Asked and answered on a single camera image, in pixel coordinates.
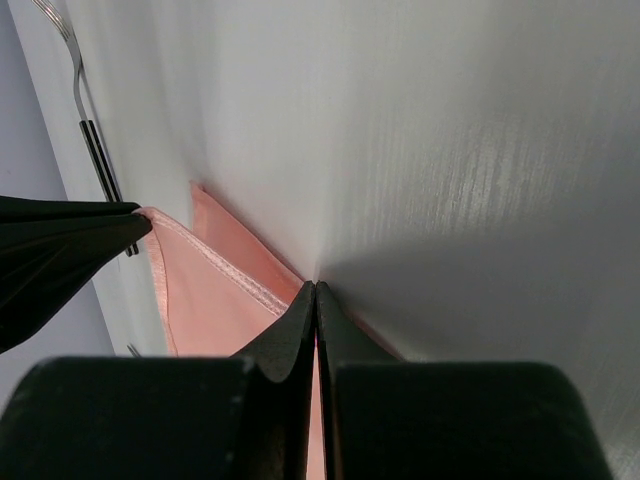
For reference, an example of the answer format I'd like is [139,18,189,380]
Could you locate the pink cloth napkin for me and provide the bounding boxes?
[144,187,392,479]

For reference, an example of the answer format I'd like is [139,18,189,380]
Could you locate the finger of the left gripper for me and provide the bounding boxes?
[1,210,152,353]
[0,196,140,223]

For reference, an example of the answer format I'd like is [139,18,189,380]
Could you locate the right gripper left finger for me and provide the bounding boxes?
[1,283,315,479]

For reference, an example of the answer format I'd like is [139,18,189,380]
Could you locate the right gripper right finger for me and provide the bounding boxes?
[316,283,612,479]

